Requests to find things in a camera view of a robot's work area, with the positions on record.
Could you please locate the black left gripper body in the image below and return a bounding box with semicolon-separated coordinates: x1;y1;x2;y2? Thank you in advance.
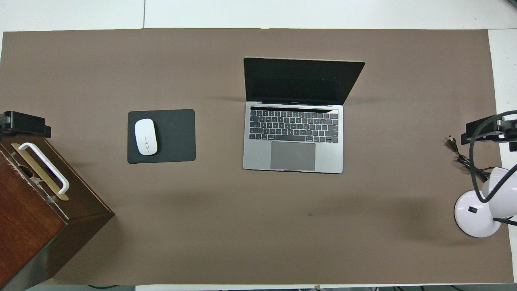
4;111;46;137

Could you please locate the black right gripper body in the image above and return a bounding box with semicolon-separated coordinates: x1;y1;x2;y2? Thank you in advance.
465;114;517;142

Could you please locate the silver grey laptop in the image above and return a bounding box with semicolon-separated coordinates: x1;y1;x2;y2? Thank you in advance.
242;57;366;174

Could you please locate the white desk lamp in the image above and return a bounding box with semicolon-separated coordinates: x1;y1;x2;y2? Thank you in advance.
454;166;517;238

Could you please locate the dark brown wooden box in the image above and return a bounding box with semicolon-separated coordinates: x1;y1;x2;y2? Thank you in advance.
0;135;115;291

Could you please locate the white computer mouse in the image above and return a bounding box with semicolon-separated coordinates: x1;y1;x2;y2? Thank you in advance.
135;118;158;156

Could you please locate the black mouse pad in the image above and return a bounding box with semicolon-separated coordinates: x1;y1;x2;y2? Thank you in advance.
127;109;196;164

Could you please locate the large brown table mat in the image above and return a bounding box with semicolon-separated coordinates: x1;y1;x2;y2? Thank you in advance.
0;27;514;285

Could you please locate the black lamp power cable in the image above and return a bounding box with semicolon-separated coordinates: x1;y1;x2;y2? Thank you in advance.
446;136;491;182

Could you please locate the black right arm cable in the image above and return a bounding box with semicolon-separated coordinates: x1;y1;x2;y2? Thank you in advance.
470;110;517;203

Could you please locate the white box handle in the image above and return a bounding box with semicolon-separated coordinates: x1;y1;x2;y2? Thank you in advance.
18;142;70;195

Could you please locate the brass handle plate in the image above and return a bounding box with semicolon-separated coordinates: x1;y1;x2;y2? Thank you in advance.
11;142;69;201

